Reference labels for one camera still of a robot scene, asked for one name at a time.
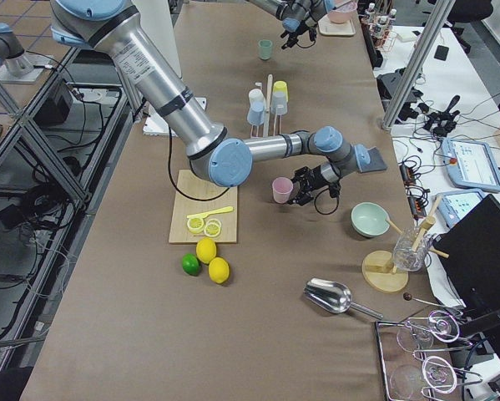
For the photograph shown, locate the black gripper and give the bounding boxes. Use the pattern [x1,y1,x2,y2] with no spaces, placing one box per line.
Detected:
[287,165,341,206]
[280,24,316,49]

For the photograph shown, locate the pink plastic cup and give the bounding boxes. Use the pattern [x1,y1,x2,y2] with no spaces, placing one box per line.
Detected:
[272,177,294,204]

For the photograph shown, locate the mint green cup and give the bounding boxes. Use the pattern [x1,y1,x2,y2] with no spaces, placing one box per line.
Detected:
[258,39,273,61]

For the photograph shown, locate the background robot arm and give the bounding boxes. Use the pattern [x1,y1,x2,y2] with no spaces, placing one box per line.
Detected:
[0,23,33,77]

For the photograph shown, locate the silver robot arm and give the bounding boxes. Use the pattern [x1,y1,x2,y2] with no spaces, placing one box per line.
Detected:
[249,0,336,49]
[50,1,380,205]

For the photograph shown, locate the yellow cup on rack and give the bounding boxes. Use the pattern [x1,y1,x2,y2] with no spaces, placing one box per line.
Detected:
[272,80,288,96]

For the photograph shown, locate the grey cup on rack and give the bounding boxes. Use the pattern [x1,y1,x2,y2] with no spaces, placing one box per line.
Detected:
[270,91,288,116]

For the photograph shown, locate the white cup on rack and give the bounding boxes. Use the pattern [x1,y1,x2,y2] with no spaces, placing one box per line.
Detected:
[248,88,265,108]

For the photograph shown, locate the white cup holder rack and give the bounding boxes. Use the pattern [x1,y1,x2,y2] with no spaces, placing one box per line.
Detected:
[250,74,284,138]

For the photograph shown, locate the light blue cup on rack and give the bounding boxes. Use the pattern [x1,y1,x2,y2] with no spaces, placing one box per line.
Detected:
[246,101,265,126]

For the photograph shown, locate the mint green bowl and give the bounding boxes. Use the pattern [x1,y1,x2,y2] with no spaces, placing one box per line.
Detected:
[351,202,390,238]

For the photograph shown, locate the grey folded cloth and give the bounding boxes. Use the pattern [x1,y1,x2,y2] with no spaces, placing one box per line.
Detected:
[367,147,387,172]

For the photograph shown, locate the bottle rack with bottles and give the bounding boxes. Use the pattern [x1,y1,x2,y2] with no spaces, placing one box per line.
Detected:
[361,0,396,53]

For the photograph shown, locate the lemon slice right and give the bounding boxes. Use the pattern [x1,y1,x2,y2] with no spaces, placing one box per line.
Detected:
[203,219,222,238]

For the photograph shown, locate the wooden cutting board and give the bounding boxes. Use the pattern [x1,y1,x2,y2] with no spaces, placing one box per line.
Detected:
[168,169,239,245]

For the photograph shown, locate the yellow plastic knife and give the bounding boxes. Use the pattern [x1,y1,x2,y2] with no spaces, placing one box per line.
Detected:
[186,206,234,219]

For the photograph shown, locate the yellow lemon upper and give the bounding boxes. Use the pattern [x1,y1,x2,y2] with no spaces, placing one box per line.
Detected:
[195,237,217,265]

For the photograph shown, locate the yellow lemon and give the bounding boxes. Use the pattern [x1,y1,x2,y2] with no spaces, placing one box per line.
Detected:
[195,237,217,265]
[208,256,230,284]

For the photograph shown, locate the metal scoop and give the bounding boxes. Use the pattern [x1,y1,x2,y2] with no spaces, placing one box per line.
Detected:
[304,277,383,321]

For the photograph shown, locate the yellow lemon lower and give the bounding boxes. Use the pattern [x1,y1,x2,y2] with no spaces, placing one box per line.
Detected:
[208,256,230,284]

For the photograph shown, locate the clear glass mug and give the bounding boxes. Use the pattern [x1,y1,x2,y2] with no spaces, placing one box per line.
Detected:
[392,226,432,272]

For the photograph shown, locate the green lime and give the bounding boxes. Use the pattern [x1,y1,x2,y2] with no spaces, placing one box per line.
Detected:
[180,253,201,277]

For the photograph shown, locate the brown-tipped stirrer stick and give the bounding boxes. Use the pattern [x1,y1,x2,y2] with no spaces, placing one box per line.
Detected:
[402,292,441,307]

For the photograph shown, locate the teach pendant tablet lower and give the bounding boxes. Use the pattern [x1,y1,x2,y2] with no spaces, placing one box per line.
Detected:
[437,188,486,228]

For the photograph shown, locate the teach pendant tablet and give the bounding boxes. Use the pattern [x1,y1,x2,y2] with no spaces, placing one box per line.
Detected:
[437,188,486,228]
[441,138,500,193]

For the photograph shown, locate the teach pendant tablet upper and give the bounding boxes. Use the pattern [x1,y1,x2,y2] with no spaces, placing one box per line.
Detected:
[441,138,500,193]

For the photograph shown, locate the black monitor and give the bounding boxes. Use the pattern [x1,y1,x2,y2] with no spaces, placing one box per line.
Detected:
[435,195,500,313]

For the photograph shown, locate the upper wine glass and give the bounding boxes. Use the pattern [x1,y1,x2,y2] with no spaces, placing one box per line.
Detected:
[396,310,460,353]

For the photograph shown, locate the metal wine glass rack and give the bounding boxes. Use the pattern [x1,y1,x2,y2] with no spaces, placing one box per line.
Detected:
[375,319,482,400]

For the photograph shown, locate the lower wine glass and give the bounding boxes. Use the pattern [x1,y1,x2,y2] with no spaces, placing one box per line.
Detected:
[388,355,457,400]

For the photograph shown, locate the aluminium frame post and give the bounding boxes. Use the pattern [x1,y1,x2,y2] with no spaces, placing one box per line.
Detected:
[381,0,455,131]

